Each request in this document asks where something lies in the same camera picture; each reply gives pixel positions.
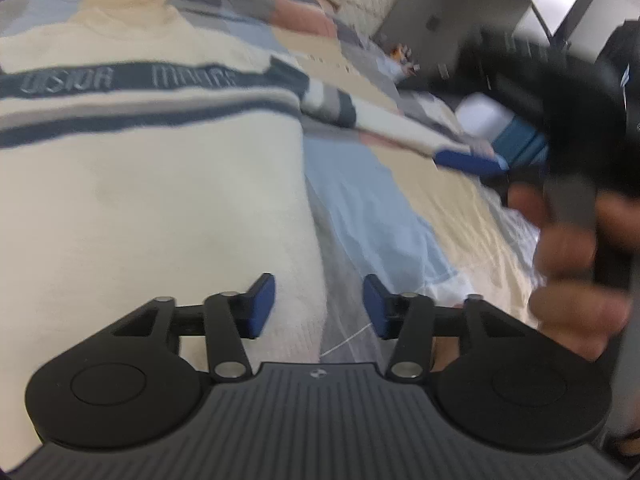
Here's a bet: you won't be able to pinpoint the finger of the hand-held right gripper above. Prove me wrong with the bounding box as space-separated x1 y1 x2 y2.
432 146 510 179

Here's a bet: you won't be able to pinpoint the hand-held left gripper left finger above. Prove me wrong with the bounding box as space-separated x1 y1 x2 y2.
110 273 277 381

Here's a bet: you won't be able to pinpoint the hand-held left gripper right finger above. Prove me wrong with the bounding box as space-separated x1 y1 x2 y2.
362 274 538 381

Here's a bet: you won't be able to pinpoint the cream striped fluffy sweater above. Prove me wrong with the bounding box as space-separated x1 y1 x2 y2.
0 7 453 466

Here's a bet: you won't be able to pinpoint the person's right hand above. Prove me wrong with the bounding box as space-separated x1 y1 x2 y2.
506 180 640 362

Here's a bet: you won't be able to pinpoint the checkered patchwork blanket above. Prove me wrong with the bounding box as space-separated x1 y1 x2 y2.
0 0 551 361

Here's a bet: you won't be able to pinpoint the small bedside bottles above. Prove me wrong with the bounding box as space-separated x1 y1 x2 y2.
390 45 418 68

